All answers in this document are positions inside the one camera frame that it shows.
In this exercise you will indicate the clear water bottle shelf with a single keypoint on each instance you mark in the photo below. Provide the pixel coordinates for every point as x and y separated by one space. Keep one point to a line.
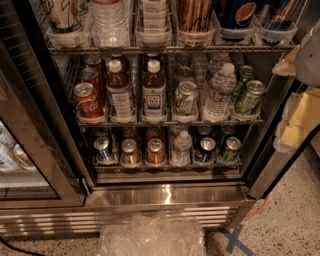
222 85
110 27

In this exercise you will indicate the red coke can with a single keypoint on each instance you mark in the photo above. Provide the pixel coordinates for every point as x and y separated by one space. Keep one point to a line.
93 76
87 101
97 62

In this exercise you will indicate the clear water bottle middle shelf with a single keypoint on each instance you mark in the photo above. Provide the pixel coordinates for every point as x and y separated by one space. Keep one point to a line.
222 85

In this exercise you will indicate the glass fridge door left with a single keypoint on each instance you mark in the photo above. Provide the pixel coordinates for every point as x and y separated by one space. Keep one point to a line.
50 182

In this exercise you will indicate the clear water bottle top shelf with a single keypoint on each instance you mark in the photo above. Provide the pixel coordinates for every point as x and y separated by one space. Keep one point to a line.
110 27

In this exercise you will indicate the white carton top shelf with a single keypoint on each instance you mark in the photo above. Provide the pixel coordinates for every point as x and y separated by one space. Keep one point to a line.
62 15

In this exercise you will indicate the blue silver can bottom shelf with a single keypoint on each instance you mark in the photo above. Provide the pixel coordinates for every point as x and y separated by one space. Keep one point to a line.
104 148

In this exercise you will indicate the green can bottom shelf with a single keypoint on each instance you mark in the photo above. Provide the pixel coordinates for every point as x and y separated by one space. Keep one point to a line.
231 150

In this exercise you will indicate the left brown tea bottle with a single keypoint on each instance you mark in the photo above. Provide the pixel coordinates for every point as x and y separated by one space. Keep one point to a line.
120 91

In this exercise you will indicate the large pepsi bottle top shelf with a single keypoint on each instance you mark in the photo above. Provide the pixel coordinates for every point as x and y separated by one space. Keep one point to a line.
234 15

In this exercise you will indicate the rear green soda can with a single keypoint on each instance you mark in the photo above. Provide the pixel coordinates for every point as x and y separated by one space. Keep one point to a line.
245 74

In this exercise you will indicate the blue pepsi can bottom shelf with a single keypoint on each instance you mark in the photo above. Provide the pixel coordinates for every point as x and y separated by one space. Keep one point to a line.
205 150

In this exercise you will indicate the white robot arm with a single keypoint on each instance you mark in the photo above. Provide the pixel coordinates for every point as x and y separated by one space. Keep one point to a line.
308 59

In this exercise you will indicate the small water bottle bottom shelf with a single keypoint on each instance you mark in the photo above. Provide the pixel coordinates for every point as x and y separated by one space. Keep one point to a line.
181 149

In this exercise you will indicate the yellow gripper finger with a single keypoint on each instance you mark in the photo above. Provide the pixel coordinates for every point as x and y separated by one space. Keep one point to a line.
286 66
300 116

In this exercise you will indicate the front white green soda can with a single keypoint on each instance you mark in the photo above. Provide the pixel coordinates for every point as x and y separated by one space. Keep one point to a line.
185 99

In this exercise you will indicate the stainless steel fridge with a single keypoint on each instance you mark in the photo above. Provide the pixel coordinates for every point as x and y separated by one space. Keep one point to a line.
215 194

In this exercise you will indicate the gold can bottom shelf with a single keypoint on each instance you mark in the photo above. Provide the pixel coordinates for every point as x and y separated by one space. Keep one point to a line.
129 152

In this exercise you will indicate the red can bottom shelf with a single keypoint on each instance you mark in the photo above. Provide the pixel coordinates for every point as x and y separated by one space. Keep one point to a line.
155 152

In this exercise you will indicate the brown tea bottle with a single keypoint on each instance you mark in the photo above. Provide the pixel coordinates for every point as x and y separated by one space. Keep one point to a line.
153 90
120 91

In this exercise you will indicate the right brown tea bottle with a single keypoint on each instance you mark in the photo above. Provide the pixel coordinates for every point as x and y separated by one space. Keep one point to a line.
153 90

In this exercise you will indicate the clear plastic bag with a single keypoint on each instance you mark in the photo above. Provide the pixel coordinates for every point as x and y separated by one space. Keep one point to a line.
158 235

